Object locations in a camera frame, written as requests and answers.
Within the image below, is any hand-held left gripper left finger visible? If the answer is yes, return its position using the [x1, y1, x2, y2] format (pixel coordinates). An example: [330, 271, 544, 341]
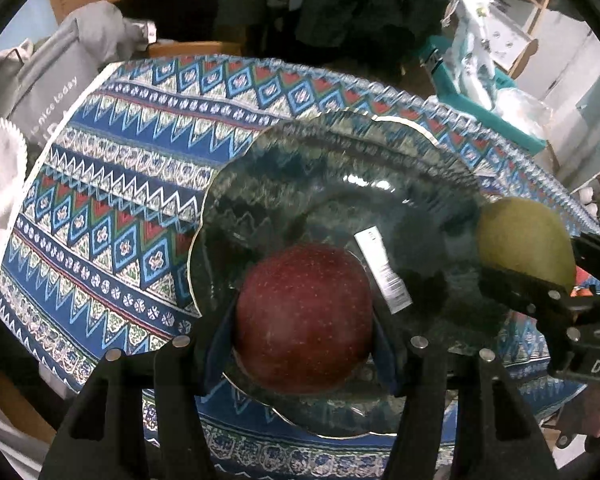
[39, 305, 238, 480]

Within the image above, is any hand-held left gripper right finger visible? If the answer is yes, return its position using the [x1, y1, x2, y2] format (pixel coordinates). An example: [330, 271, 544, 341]
[370, 305, 563, 480]

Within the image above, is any yellow-green pear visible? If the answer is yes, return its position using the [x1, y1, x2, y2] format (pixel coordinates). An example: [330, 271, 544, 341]
[476, 197, 578, 293]

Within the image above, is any red apple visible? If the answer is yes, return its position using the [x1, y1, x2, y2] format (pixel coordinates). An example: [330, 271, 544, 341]
[232, 244, 376, 395]

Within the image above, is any glass bowl with gold rim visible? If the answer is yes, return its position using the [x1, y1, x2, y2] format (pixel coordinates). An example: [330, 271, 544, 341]
[187, 109, 518, 441]

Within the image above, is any person's right hand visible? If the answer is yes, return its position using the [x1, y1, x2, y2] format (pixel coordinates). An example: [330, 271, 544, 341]
[577, 400, 600, 442]

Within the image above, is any clear plastic bag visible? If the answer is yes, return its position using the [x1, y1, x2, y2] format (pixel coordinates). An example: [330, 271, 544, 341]
[490, 87, 556, 146]

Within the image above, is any blue patterned tablecloth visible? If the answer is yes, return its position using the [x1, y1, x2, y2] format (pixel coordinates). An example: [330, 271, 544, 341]
[0, 54, 600, 480]

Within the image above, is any teal plastic crate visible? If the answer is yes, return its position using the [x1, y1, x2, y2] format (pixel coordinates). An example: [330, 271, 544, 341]
[420, 35, 548, 156]

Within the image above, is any white drawer box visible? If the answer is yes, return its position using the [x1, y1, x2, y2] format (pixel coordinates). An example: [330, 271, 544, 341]
[480, 0, 536, 61]

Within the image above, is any printed white plastic bag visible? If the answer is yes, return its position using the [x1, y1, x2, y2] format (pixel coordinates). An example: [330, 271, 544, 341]
[440, 0, 511, 111]

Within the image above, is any white cloth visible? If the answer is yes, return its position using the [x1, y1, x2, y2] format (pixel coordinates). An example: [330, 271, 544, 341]
[0, 107, 28, 293]

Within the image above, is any cardboard box with red print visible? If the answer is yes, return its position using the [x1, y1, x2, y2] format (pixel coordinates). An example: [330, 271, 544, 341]
[147, 40, 245, 59]

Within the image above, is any grey fabric bag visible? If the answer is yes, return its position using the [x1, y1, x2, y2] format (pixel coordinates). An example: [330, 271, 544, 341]
[0, 25, 111, 136]

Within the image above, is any black jacket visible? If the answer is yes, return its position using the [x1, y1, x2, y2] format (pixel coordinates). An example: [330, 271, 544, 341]
[215, 0, 451, 68]

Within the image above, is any grey clothing pile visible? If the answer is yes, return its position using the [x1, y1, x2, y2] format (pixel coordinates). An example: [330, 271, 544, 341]
[65, 0, 158, 66]

